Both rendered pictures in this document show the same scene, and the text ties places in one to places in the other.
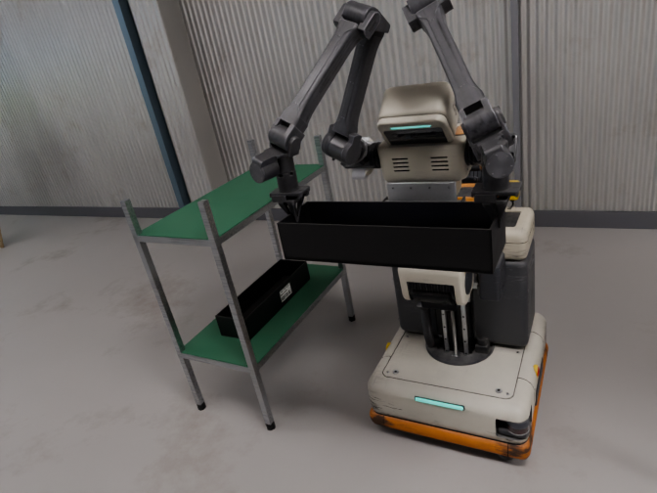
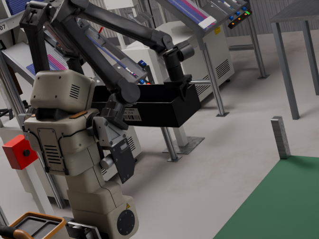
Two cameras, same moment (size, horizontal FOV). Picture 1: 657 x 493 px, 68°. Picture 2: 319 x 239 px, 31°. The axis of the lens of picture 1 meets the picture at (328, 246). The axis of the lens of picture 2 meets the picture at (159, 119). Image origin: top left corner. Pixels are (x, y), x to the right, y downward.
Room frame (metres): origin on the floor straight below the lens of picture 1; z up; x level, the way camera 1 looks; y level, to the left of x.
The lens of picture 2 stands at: (3.47, 0.41, 1.92)
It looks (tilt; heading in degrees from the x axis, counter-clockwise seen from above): 22 degrees down; 192
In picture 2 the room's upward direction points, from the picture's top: 18 degrees counter-clockwise
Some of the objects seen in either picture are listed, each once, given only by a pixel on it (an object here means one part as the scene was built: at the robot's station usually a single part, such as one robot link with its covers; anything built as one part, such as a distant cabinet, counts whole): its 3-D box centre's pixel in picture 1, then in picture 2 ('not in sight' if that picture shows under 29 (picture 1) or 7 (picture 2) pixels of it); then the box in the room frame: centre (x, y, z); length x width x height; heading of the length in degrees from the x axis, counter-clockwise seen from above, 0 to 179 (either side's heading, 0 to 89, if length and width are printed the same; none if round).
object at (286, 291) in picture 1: (266, 295); not in sight; (2.19, 0.36, 0.41); 0.57 x 0.17 x 0.11; 148
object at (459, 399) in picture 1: (461, 366); not in sight; (1.68, -0.46, 0.16); 0.67 x 0.64 x 0.25; 148
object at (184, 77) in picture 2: (287, 183); (175, 73); (1.34, 0.08, 1.21); 0.10 x 0.07 x 0.07; 58
